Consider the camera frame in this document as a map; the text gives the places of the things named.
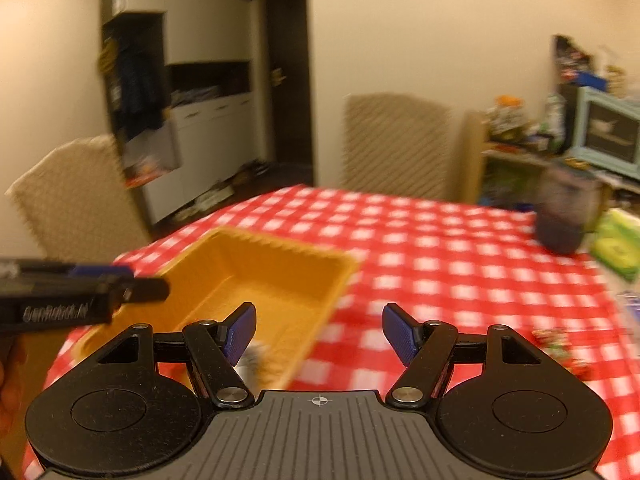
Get beige quilted chair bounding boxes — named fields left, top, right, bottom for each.
left=5, top=134, right=152, bottom=264
left=342, top=93, right=452, bottom=202

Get dark wooden door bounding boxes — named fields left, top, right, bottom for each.
left=259, top=0, right=317, bottom=172

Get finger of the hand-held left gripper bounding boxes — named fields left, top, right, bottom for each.
left=70, top=264, right=135, bottom=279
left=110, top=275, right=171, bottom=306

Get orange lidded plastic jar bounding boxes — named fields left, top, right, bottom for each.
left=487, top=95, right=527, bottom=137

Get red checkered tablecloth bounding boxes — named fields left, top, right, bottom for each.
left=22, top=184, right=640, bottom=480

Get beige quilted chair back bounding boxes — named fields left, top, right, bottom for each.
left=342, top=93, right=452, bottom=202

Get green tissue pack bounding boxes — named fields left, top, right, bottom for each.
left=592, top=209, right=640, bottom=282

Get blue white box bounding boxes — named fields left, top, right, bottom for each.
left=619, top=291, right=640, bottom=322

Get wooden side shelf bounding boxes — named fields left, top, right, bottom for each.
left=462, top=110, right=553, bottom=207

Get colourful candy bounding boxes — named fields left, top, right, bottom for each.
left=532, top=327, right=570, bottom=348

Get dark glass jar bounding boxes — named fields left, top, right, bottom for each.
left=534, top=160, right=604, bottom=256

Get yellow plastic tray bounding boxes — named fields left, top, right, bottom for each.
left=74, top=227, right=362, bottom=392

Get hanging dark clothes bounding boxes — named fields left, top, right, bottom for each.
left=100, top=35, right=167, bottom=137

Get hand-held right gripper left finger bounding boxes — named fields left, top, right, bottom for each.
left=95, top=302, right=258, bottom=409

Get person's left hand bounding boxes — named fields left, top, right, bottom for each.
left=0, top=336, right=28, bottom=441

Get white storage cabinet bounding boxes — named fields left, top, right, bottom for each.
left=99, top=0, right=255, bottom=227

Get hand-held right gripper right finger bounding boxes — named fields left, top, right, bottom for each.
left=382, top=302, right=545, bottom=409

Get light blue toaster oven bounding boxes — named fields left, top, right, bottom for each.
left=571, top=86, right=640, bottom=182

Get grey silver snack packet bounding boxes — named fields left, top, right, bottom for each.
left=238, top=342, right=267, bottom=387

